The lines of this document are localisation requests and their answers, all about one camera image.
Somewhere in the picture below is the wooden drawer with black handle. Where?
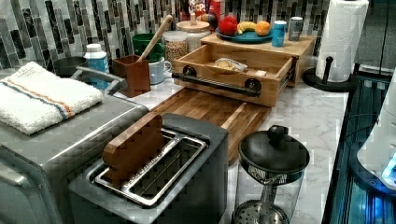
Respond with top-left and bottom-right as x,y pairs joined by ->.
173,44 -> 297,107

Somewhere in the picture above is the chip bag in drawer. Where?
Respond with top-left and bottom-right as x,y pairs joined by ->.
214,58 -> 248,72

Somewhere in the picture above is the wooden drawer cabinet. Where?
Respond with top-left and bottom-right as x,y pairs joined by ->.
201,33 -> 316,87

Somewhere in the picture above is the wooden cutting board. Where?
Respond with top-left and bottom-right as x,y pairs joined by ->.
151,88 -> 272,165

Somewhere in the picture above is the white mug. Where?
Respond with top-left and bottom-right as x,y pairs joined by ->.
148,57 -> 173,85

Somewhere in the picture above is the black two-slot toaster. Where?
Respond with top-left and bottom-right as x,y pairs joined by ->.
68,113 -> 228,224

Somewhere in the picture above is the brown utensil holder box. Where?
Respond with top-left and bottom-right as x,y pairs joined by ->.
113,55 -> 150,98

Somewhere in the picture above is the glass jar plastic lid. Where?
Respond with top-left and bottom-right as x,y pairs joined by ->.
163,31 -> 188,62

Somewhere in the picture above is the glass jar wooden lid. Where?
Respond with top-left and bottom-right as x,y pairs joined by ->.
177,13 -> 211,52

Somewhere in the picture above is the wooden toast slice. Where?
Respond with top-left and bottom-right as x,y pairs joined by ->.
103,113 -> 164,186

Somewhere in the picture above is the red apple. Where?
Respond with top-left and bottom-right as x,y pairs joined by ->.
219,16 -> 238,36

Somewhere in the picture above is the teal plate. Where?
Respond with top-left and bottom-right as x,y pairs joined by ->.
215,29 -> 273,44

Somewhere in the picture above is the green cup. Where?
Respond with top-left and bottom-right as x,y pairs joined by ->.
133,34 -> 165,63

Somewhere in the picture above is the yellow banana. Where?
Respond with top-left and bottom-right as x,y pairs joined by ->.
237,21 -> 256,35

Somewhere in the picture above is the wooden spoon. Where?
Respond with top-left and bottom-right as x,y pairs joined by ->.
138,15 -> 173,62

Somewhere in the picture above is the red cereal box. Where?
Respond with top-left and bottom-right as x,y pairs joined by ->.
180,0 -> 224,31

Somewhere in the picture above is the orange fruit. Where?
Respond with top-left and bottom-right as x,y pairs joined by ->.
255,21 -> 271,36

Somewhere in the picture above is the blue can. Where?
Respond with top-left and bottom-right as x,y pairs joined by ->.
272,21 -> 287,48

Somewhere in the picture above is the white blue plastic bottle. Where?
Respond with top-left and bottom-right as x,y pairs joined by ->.
84,43 -> 109,90

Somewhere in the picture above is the black paper towel holder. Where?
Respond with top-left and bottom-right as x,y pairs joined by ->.
303,56 -> 359,92

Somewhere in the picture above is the grey can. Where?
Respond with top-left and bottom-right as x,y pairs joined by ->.
288,17 -> 304,41

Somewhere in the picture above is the white striped folded towel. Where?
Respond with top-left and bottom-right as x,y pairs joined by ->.
0,62 -> 104,135

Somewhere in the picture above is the silver toaster oven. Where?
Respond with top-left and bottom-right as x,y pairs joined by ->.
0,67 -> 148,224

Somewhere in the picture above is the white paper towel roll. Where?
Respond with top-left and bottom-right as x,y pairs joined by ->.
316,0 -> 369,82

